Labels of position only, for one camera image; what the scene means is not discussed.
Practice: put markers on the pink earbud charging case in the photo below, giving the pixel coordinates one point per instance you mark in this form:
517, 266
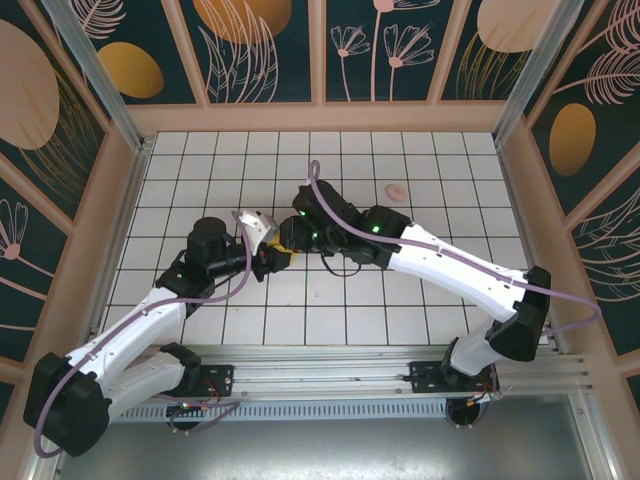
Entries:
395, 192

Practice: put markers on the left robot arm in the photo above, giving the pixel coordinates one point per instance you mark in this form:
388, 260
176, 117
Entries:
125, 335

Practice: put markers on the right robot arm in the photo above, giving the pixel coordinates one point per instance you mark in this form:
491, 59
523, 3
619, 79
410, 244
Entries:
450, 265

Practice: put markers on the aluminium side rail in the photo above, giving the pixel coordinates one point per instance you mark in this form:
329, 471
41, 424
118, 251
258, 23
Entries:
532, 250
121, 250

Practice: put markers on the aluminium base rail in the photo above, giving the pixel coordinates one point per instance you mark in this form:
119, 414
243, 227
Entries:
325, 375

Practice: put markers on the wall panel with pink flowers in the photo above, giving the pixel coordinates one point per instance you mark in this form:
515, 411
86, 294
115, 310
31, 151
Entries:
360, 75

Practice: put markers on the wall panel with orange circle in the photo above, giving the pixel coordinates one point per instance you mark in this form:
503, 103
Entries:
250, 75

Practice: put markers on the dark leaf print wall panel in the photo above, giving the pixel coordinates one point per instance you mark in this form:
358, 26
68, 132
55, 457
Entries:
25, 300
600, 125
615, 275
30, 100

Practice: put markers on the wall panel with orange oval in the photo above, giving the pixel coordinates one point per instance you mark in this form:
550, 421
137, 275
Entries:
130, 70

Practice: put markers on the wall panel with beige circle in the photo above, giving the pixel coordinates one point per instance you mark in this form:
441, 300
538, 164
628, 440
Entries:
480, 75

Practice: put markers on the aluminium corner post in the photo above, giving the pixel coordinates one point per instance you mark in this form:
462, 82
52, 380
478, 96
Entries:
100, 75
535, 75

